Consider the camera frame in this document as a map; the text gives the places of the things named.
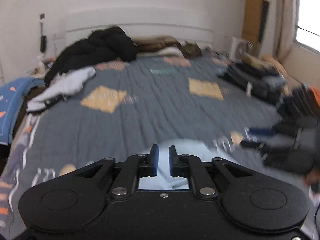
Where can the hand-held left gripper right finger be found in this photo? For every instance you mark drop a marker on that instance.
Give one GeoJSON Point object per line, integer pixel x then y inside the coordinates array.
{"type": "Point", "coordinates": [173, 161]}

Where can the grey printed bed quilt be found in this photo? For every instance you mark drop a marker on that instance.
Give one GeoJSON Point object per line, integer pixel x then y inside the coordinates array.
{"type": "Point", "coordinates": [150, 110]}

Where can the blue patterned pillow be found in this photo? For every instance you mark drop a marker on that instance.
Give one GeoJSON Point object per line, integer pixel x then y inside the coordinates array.
{"type": "Point", "coordinates": [15, 97]}

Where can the person's right hand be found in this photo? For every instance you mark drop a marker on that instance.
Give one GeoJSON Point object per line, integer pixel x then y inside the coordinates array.
{"type": "Point", "coordinates": [313, 182]}

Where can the tall cardboard sheet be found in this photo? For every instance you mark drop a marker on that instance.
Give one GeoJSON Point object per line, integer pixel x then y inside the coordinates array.
{"type": "Point", "coordinates": [252, 10]}

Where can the white sweatshirt with black trim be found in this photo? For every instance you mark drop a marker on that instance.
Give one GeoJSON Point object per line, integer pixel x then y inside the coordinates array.
{"type": "Point", "coordinates": [67, 85]}

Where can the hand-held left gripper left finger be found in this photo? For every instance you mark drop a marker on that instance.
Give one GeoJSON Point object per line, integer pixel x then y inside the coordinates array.
{"type": "Point", "coordinates": [155, 160]}

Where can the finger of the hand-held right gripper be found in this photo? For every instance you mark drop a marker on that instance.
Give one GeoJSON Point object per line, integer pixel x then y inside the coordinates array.
{"type": "Point", "coordinates": [262, 131]}
{"type": "Point", "coordinates": [262, 146]}

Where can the white bed headboard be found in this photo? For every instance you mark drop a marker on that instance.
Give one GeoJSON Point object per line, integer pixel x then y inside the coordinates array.
{"type": "Point", "coordinates": [150, 17]}

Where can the black puffer jacket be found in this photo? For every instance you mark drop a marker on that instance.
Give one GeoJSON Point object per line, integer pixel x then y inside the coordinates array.
{"type": "Point", "coordinates": [100, 47]}

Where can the light blue hooded jacket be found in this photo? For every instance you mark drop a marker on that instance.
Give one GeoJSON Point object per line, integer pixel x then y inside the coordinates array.
{"type": "Point", "coordinates": [185, 147]}

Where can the white spray bottle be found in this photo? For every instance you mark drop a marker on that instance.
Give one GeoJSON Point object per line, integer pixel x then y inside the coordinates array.
{"type": "Point", "coordinates": [40, 63]}

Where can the stack of folded grey clothes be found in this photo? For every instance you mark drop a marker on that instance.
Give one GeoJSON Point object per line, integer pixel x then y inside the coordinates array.
{"type": "Point", "coordinates": [252, 80]}

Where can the dark wall hook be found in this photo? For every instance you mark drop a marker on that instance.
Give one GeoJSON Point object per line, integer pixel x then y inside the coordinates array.
{"type": "Point", "coordinates": [42, 16]}

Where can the window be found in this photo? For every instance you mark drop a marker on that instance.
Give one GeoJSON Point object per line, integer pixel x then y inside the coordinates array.
{"type": "Point", "coordinates": [308, 12]}

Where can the black board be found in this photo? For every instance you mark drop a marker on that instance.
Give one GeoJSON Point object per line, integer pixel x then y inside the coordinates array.
{"type": "Point", "coordinates": [264, 20]}

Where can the tabby cat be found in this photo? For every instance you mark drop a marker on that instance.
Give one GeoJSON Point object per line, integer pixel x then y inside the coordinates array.
{"type": "Point", "coordinates": [191, 50]}

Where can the beige curtain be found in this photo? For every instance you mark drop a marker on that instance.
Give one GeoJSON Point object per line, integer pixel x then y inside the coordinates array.
{"type": "Point", "coordinates": [286, 17]}

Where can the black hairbrush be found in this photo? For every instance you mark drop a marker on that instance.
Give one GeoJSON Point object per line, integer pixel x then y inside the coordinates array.
{"type": "Point", "coordinates": [43, 42]}

